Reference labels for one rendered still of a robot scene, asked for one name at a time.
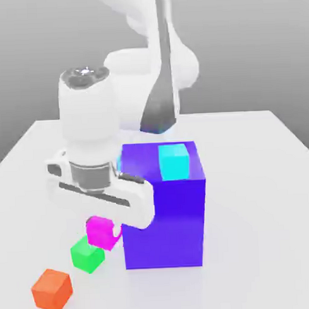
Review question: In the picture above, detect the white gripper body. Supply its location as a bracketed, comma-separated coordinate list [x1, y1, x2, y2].
[45, 171, 157, 234]

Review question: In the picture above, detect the small magenta cube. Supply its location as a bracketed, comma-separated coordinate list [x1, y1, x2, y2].
[85, 214, 123, 252]

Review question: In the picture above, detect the small green cube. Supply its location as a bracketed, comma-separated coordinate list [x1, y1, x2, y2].
[70, 234, 107, 275]

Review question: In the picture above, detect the small cyan cube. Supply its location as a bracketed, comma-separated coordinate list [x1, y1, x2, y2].
[157, 143, 191, 182]

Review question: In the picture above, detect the small orange cube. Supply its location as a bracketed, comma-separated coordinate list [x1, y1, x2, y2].
[30, 267, 75, 309]

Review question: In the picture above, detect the large blue box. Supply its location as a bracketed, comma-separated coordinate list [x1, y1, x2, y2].
[118, 140, 210, 271]

